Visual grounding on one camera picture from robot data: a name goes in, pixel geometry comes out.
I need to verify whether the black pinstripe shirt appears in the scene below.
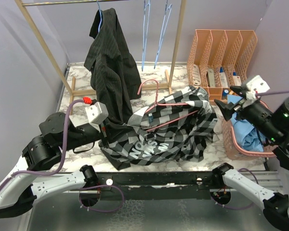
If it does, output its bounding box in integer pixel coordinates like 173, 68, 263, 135
84, 8, 141, 123

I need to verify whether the grey plaid shirt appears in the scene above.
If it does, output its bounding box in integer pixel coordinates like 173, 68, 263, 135
99, 86, 218, 170

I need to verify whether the light blue shirt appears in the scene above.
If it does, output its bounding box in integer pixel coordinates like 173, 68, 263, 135
226, 93, 268, 153

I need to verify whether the blue stamp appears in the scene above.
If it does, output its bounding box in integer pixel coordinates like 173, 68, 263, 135
222, 89, 229, 99

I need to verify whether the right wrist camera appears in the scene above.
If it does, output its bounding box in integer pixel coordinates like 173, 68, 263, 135
241, 75, 270, 100

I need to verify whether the orange file organizer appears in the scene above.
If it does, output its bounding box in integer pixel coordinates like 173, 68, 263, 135
187, 29, 257, 105

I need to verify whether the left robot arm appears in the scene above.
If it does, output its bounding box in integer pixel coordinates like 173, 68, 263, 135
0, 113, 117, 218

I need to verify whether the pink wire hanger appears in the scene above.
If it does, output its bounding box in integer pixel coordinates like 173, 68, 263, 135
137, 79, 198, 132

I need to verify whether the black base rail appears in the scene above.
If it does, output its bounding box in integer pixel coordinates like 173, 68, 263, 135
97, 171, 225, 200

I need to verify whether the pink laundry basket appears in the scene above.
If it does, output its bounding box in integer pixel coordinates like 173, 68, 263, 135
221, 97, 279, 161

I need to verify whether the blue wire hanger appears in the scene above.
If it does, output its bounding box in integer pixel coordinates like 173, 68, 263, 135
141, 0, 151, 71
154, 0, 172, 68

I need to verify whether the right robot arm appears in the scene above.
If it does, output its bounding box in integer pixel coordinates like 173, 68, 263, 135
211, 86, 289, 231

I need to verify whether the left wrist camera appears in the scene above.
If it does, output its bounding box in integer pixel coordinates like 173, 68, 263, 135
83, 97, 109, 126

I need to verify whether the blue hanger of black shirt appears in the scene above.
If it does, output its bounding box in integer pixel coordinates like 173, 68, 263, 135
96, 0, 103, 33

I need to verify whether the wooden clothes rack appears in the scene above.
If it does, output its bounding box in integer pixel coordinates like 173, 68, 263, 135
15, 0, 187, 102

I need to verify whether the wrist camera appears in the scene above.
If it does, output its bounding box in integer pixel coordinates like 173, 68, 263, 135
83, 97, 109, 126
241, 75, 270, 100

